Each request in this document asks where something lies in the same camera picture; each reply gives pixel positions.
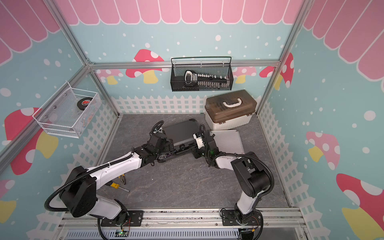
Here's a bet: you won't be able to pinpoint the silver aluminium poker case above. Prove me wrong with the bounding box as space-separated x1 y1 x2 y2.
210 130 245 154

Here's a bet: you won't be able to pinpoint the black plastic poker case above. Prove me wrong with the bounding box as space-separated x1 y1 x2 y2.
153 119 201 163

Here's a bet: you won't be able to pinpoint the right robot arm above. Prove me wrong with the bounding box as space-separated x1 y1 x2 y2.
193 132 275 226

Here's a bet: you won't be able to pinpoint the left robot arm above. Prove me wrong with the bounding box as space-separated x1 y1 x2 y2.
44 132 173 225

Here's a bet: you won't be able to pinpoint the socket wrench set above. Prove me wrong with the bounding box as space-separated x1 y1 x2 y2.
184 71 231 89

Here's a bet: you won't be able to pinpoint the brown lid storage box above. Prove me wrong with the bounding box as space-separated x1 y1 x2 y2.
205 90 258 131

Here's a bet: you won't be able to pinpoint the green circuit board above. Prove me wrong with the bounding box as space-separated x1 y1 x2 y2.
115 230 130 238

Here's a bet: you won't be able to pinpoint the yellow handled pliers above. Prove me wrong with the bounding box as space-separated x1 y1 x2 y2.
119 175 126 185

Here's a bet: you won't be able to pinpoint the yellow handled screwdriver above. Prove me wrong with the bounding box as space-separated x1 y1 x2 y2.
106 181 130 193

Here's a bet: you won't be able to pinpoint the black wire wall basket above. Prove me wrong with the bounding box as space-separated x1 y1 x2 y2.
170 57 234 92

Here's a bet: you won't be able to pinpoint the white wire wall basket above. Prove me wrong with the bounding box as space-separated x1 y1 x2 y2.
33 82 102 139

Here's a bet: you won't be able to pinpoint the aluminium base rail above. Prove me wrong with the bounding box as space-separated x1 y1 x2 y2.
53 206 310 240

